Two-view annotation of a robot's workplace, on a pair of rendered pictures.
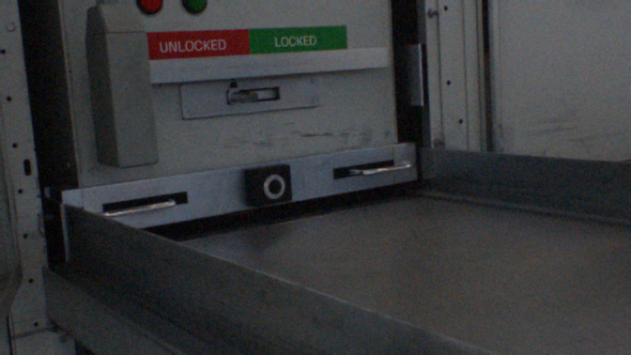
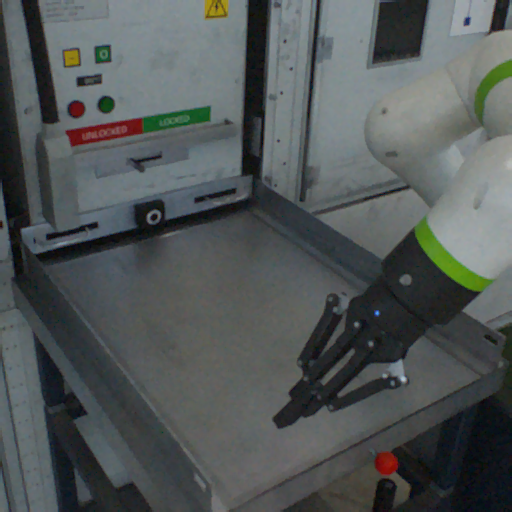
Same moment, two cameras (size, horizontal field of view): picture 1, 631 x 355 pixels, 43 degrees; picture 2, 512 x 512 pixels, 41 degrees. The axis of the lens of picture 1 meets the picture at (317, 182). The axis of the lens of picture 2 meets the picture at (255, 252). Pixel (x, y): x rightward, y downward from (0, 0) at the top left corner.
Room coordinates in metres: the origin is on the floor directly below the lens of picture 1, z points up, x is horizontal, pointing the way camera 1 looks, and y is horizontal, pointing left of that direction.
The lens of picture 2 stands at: (-0.25, -0.11, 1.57)
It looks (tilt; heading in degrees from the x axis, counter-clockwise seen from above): 30 degrees down; 358
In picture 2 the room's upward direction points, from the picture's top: 3 degrees clockwise
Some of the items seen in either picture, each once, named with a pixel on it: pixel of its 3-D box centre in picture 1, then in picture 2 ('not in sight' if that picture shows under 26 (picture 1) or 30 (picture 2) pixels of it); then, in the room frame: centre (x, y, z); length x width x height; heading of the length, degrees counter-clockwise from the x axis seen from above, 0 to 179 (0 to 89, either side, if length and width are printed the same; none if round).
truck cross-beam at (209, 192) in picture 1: (255, 183); (143, 207); (1.09, 0.08, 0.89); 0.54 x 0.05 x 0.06; 124
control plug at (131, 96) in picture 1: (119, 85); (56, 179); (0.90, 0.21, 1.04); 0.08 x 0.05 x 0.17; 34
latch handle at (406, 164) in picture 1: (382, 167); (227, 195); (1.16, -0.10, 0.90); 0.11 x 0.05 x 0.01; 124
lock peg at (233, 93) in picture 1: (241, 90); (135, 160); (1.04, 0.09, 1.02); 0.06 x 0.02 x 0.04; 34
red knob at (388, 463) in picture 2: not in sight; (381, 459); (0.46, -0.33, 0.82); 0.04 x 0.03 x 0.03; 34
